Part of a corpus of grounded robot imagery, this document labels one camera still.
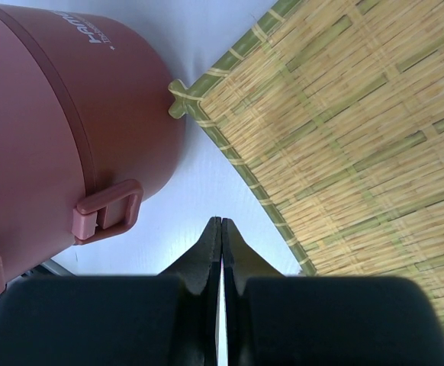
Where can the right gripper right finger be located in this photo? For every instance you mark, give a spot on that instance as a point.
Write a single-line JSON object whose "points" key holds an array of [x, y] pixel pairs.
{"points": [[274, 319]]}

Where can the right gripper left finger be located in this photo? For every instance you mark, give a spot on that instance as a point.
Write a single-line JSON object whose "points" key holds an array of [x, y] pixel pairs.
{"points": [[167, 319]]}

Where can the bamboo woven tray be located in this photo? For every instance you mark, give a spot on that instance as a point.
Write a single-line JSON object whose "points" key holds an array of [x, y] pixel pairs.
{"points": [[332, 112]]}

